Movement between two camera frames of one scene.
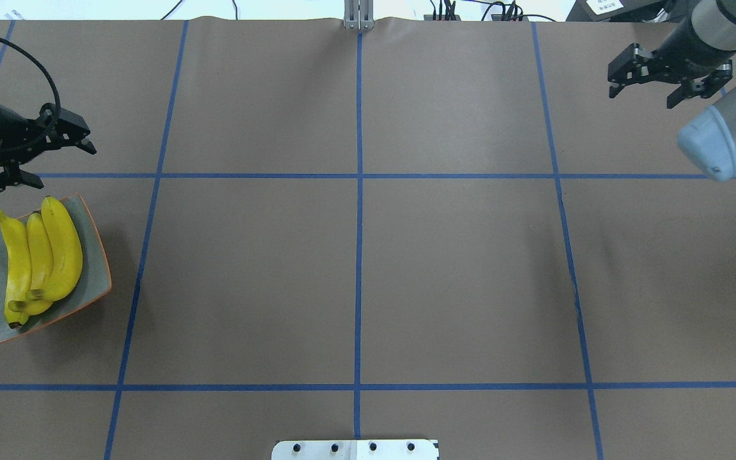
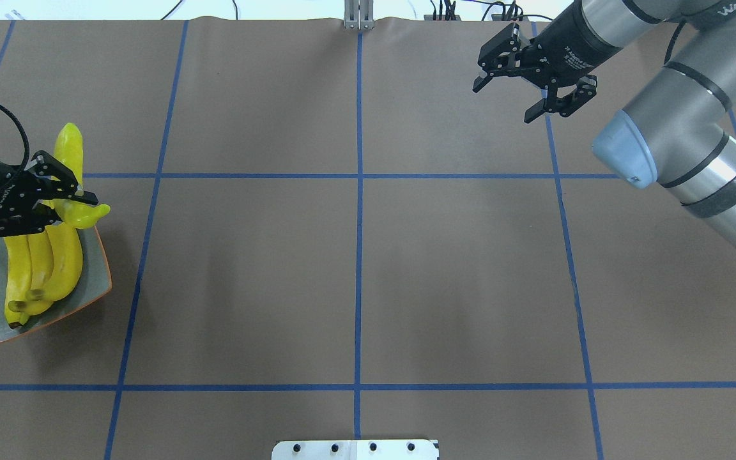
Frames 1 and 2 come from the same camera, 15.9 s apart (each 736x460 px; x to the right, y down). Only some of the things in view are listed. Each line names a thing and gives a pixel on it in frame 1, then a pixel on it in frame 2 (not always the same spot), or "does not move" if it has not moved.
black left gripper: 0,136 to 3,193
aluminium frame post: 358,15 does not move
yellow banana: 16,243 does not move
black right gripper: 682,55 to 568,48
